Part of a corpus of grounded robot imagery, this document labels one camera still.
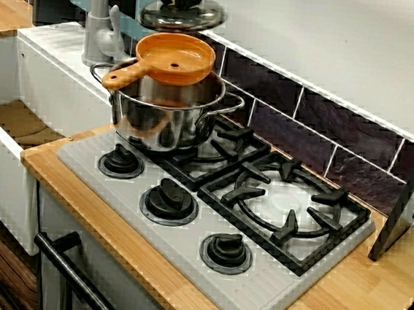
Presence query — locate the glass lid yellow knob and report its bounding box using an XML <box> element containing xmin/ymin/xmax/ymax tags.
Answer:
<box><xmin>138</xmin><ymin>0</ymin><xmax>230</xmax><ymax>39</ymax></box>

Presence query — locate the orange plastic frying pan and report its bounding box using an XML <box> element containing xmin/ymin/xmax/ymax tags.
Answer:
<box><xmin>100</xmin><ymin>26</ymin><xmax>219</xmax><ymax>101</ymax></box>

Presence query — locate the grey toy faucet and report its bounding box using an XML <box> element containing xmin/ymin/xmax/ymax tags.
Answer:
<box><xmin>80</xmin><ymin>0</ymin><xmax>130</xmax><ymax>71</ymax></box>

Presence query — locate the stainless steel pot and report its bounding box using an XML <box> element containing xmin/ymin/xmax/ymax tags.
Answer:
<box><xmin>82</xmin><ymin>59</ymin><xmax>248</xmax><ymax>162</ymax></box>

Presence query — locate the white sink basin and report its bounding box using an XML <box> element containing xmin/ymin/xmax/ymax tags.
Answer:
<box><xmin>0</xmin><ymin>13</ymin><xmax>131</xmax><ymax>263</ymax></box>

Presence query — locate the black burner grate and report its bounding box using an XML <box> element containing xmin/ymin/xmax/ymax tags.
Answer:
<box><xmin>141</xmin><ymin>116</ymin><xmax>273</xmax><ymax>200</ymax></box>
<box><xmin>191</xmin><ymin>145</ymin><xmax>377</xmax><ymax>284</ymax></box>

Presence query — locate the dark tiled backsplash panel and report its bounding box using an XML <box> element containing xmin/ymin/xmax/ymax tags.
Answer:
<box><xmin>0</xmin><ymin>0</ymin><xmax>414</xmax><ymax>222</ymax></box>

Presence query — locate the black stove knob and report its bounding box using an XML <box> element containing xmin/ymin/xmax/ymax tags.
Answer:
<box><xmin>96</xmin><ymin>141</ymin><xmax>147</xmax><ymax>182</ymax></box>
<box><xmin>196</xmin><ymin>230</ymin><xmax>255</xmax><ymax>278</ymax></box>
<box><xmin>137</xmin><ymin>174</ymin><xmax>202</xmax><ymax>229</ymax></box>

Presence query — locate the brown cardboard piece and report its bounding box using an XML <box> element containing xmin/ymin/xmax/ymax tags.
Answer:
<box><xmin>0</xmin><ymin>97</ymin><xmax>68</xmax><ymax>149</ymax></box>

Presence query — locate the white oven door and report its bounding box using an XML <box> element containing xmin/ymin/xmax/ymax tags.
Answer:
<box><xmin>26</xmin><ymin>182</ymin><xmax>196</xmax><ymax>310</ymax></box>

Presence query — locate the grey stove top panel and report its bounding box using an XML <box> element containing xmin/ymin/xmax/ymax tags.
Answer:
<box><xmin>40</xmin><ymin>118</ymin><xmax>384</xmax><ymax>310</ymax></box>

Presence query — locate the black kitchen side panel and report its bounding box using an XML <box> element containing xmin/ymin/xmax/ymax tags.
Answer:
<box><xmin>367</xmin><ymin>105</ymin><xmax>414</xmax><ymax>266</ymax></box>

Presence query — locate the black oven door handle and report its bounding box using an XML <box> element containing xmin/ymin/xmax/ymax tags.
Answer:
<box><xmin>26</xmin><ymin>228</ymin><xmax>130</xmax><ymax>310</ymax></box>

